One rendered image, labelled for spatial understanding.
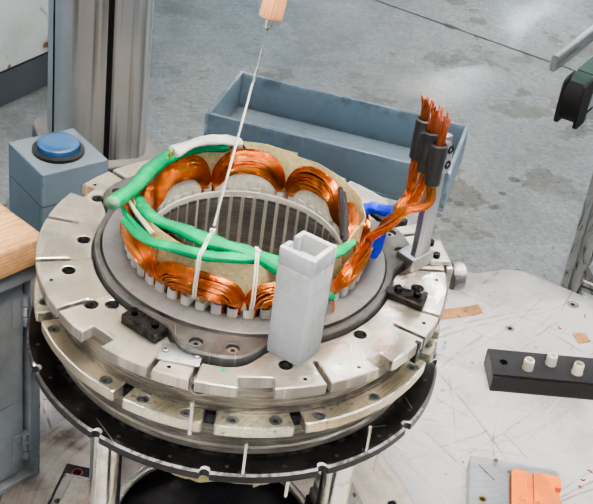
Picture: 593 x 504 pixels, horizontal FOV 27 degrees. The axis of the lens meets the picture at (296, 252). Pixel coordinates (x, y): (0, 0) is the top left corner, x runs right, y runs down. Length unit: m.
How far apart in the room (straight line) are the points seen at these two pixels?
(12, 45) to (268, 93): 2.15
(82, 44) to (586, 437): 0.68
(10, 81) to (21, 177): 2.28
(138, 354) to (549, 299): 0.80
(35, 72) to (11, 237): 2.54
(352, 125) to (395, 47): 2.78
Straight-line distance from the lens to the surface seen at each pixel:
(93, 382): 0.91
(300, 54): 3.95
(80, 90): 1.39
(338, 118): 1.32
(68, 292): 0.93
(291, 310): 0.85
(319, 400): 0.90
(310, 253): 0.86
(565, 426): 1.39
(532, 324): 1.52
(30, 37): 3.49
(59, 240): 0.98
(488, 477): 1.27
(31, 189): 1.22
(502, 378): 1.40
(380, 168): 1.21
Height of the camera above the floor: 1.64
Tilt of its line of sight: 33 degrees down
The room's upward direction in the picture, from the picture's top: 8 degrees clockwise
